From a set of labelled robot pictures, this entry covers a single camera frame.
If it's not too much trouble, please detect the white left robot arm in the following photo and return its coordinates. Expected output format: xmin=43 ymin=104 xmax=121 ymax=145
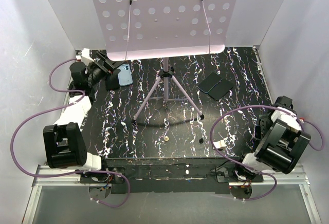
xmin=43 ymin=48 xmax=122 ymax=183

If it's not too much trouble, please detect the aluminium frame rail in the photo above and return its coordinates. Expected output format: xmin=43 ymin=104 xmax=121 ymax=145
xmin=20 ymin=50 xmax=322 ymax=224

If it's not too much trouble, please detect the light blue phone case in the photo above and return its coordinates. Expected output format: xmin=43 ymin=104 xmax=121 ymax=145
xmin=118 ymin=64 xmax=133 ymax=86

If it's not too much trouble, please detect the small white beige block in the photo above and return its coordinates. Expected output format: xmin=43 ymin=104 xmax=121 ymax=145
xmin=213 ymin=140 xmax=227 ymax=150

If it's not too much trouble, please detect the black phone beside blue case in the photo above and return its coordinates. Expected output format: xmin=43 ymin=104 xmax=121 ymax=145
xmin=105 ymin=68 xmax=121 ymax=91

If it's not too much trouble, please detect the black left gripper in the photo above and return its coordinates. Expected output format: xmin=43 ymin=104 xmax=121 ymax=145
xmin=87 ymin=52 xmax=126 ymax=87

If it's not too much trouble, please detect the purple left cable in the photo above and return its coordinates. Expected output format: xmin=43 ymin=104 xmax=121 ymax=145
xmin=11 ymin=57 xmax=132 ymax=208

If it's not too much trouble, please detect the white perforated music stand desk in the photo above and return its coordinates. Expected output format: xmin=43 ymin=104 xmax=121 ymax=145
xmin=93 ymin=0 xmax=236 ymax=61

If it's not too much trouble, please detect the black phone case on table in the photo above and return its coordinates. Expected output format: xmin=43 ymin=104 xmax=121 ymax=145
xmin=208 ymin=79 xmax=233 ymax=101

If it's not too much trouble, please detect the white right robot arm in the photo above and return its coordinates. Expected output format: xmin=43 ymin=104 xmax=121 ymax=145
xmin=232 ymin=96 xmax=311 ymax=182

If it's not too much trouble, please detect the black metal base plate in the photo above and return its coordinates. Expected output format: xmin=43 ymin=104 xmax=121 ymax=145
xmin=77 ymin=157 xmax=264 ymax=195

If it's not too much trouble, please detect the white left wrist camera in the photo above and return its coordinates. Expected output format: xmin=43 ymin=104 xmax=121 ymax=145
xmin=76 ymin=48 xmax=94 ymax=65

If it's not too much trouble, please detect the black smartphone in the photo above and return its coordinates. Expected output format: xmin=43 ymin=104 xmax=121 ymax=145
xmin=198 ymin=72 xmax=222 ymax=94

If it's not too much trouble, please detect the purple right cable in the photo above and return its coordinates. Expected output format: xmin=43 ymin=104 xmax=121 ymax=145
xmin=209 ymin=105 xmax=325 ymax=201

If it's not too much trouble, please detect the purple cable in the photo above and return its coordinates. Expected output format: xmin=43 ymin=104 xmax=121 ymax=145
xmin=11 ymin=57 xmax=132 ymax=208
xmin=209 ymin=105 xmax=325 ymax=201

